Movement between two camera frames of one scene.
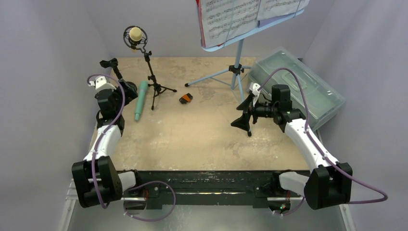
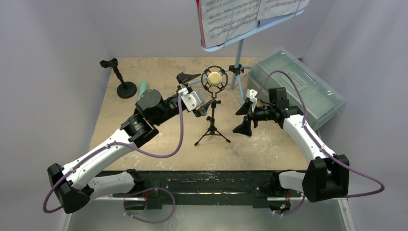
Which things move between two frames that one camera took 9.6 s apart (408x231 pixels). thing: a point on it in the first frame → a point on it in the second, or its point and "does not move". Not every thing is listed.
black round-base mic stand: x=129 y=88 does not move
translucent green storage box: x=323 y=99 does not move
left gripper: x=130 y=94 → x=201 y=109
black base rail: x=209 y=190 does not move
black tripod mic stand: x=157 y=87 → x=214 y=78
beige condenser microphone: x=133 y=35 → x=214 y=78
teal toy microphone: x=143 y=88 does not move
